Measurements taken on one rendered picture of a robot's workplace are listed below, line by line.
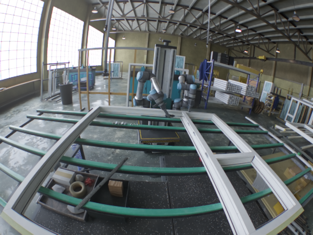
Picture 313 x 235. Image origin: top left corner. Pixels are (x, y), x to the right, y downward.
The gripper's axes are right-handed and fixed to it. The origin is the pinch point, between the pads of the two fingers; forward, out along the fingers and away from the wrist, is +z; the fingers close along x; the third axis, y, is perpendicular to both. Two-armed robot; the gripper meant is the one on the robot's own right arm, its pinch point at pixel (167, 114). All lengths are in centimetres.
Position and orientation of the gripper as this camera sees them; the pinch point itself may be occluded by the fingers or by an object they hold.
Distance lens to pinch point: 141.4
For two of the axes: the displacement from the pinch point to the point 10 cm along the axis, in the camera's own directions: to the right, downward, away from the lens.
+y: 8.4, -5.4, -0.2
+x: -0.6, -1.4, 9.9
